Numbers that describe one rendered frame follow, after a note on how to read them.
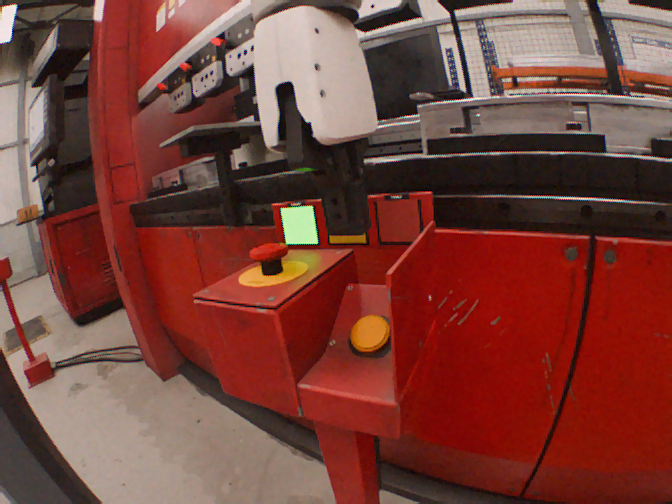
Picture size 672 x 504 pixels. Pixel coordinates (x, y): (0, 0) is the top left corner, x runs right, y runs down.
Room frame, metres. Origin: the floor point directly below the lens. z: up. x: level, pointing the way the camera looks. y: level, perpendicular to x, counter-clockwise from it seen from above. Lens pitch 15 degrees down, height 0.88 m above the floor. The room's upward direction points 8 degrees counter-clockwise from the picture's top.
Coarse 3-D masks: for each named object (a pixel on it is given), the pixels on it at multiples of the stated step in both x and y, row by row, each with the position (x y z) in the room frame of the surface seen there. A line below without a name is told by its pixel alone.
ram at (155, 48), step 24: (144, 0) 1.35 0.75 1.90; (168, 0) 1.17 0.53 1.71; (192, 0) 1.05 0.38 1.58; (216, 0) 0.95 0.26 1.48; (240, 0) 0.87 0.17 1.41; (144, 24) 1.34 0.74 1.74; (168, 24) 1.17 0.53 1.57; (192, 24) 1.05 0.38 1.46; (144, 48) 1.34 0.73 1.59; (168, 48) 1.17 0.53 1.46; (192, 48) 1.05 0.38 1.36; (144, 72) 1.34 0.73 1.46; (168, 72) 1.17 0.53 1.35; (144, 96) 1.35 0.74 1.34
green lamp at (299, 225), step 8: (288, 208) 0.41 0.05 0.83; (296, 208) 0.40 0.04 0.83; (304, 208) 0.40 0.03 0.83; (312, 208) 0.39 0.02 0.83; (288, 216) 0.41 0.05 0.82; (296, 216) 0.40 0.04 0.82; (304, 216) 0.40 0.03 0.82; (312, 216) 0.39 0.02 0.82; (288, 224) 0.41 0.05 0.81; (296, 224) 0.40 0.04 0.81; (304, 224) 0.40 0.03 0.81; (312, 224) 0.39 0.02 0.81; (288, 232) 0.41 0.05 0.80; (296, 232) 0.40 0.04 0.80; (304, 232) 0.40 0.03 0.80; (312, 232) 0.39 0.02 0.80; (288, 240) 0.41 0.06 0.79; (296, 240) 0.41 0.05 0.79; (304, 240) 0.40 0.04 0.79; (312, 240) 0.39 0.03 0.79
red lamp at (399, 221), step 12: (384, 204) 0.35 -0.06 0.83; (396, 204) 0.34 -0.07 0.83; (408, 204) 0.34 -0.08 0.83; (384, 216) 0.35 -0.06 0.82; (396, 216) 0.34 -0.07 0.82; (408, 216) 0.34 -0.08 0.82; (384, 228) 0.35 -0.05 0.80; (396, 228) 0.35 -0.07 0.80; (408, 228) 0.34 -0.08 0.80; (384, 240) 0.35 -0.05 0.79; (396, 240) 0.35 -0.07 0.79; (408, 240) 0.34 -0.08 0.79
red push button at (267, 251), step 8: (256, 248) 0.32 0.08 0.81; (264, 248) 0.31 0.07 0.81; (272, 248) 0.31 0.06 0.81; (280, 248) 0.31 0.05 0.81; (288, 248) 0.32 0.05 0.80; (256, 256) 0.31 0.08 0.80; (264, 256) 0.30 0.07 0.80; (272, 256) 0.30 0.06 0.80; (280, 256) 0.31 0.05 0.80; (264, 264) 0.31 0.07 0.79; (272, 264) 0.31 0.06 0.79; (280, 264) 0.32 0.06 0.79; (264, 272) 0.31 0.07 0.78; (272, 272) 0.31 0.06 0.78; (280, 272) 0.32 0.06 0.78
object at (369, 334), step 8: (360, 320) 0.29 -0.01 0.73; (368, 320) 0.28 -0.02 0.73; (376, 320) 0.28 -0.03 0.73; (384, 320) 0.28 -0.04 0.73; (352, 328) 0.29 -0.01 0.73; (360, 328) 0.28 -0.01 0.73; (368, 328) 0.28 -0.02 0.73; (376, 328) 0.27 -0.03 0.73; (384, 328) 0.27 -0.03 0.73; (352, 336) 0.28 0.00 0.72; (360, 336) 0.27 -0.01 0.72; (368, 336) 0.27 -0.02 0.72; (376, 336) 0.27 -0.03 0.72; (384, 336) 0.27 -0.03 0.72; (360, 344) 0.27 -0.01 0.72; (368, 344) 0.26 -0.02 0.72; (376, 344) 0.26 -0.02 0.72; (384, 344) 0.26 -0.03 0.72; (368, 352) 0.26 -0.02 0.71; (376, 352) 0.26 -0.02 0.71
